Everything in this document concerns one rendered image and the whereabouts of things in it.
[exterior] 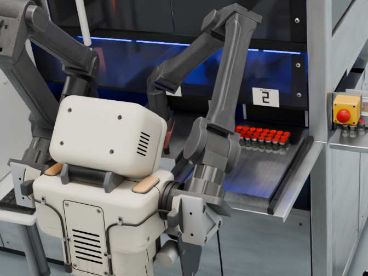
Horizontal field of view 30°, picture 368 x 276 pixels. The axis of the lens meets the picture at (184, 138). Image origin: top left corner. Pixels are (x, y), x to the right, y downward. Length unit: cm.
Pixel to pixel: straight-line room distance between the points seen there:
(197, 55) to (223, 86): 33
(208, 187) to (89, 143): 26
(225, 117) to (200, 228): 26
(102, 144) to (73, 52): 32
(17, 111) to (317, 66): 103
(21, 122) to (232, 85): 108
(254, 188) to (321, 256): 56
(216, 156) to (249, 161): 67
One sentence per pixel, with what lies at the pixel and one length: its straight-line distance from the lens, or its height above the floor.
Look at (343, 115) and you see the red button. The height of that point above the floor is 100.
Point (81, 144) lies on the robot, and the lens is 144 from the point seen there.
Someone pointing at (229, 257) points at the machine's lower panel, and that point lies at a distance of 263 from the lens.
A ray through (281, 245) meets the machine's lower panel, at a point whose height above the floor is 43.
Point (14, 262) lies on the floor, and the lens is 336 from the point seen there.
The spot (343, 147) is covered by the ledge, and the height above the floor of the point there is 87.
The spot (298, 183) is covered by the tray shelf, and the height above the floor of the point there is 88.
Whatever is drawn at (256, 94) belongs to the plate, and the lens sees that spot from 219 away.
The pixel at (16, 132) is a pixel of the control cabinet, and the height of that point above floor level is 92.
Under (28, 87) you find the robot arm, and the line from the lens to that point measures 150.
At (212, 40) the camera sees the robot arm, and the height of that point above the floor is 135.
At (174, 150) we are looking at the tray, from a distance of 221.
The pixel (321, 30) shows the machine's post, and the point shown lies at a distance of 203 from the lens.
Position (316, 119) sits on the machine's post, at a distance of 216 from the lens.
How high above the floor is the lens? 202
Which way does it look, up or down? 30 degrees down
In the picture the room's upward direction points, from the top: 7 degrees counter-clockwise
